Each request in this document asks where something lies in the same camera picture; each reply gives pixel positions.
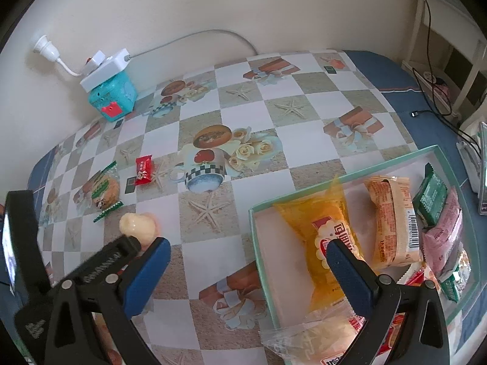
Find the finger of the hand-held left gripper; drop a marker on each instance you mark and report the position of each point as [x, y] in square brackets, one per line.
[110, 260]

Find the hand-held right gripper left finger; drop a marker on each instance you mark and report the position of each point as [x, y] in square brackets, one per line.
[146, 273]

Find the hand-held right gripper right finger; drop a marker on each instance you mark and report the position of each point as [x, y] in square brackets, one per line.
[348, 273]

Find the tan orange snack packet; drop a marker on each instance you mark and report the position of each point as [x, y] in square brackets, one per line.
[392, 216]

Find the yellow snack packet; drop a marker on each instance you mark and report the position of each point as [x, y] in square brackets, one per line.
[304, 216]

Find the teal rimmed shallow box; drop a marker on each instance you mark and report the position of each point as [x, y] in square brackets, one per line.
[281, 243]

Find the green white cracker packet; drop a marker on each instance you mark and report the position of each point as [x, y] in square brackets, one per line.
[458, 273]

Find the dark green snack packet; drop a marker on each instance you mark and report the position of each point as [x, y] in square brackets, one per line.
[432, 197]

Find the red snack packet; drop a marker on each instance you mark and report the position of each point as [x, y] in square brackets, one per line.
[413, 278]

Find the green edged cookie packet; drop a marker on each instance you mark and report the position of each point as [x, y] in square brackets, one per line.
[106, 194]

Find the clear pastry packet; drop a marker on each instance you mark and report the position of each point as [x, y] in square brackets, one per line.
[312, 338]

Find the small red candy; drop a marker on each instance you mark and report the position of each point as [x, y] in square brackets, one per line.
[143, 170]

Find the pink snack packet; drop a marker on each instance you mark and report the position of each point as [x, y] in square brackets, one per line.
[443, 235]

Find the teal cube box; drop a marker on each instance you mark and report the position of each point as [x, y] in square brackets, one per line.
[114, 97]

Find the open laptop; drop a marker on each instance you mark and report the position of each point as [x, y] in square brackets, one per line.
[481, 167]

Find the white power strip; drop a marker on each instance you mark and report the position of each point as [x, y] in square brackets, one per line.
[106, 68]

